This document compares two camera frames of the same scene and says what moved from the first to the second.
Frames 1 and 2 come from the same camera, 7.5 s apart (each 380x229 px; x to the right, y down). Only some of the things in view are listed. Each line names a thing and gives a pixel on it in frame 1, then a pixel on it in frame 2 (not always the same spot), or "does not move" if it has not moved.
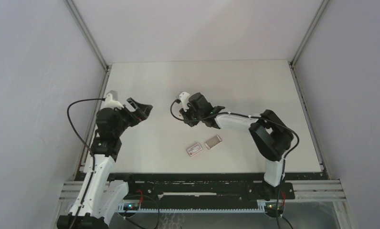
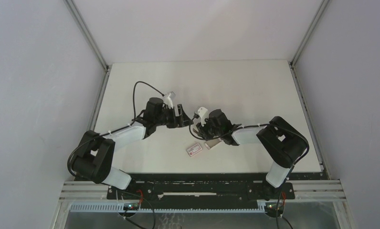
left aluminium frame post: (87, 35) does not move
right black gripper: (185, 115) to (202, 129)
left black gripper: (144, 109) to (182, 120)
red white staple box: (194, 150) does not move
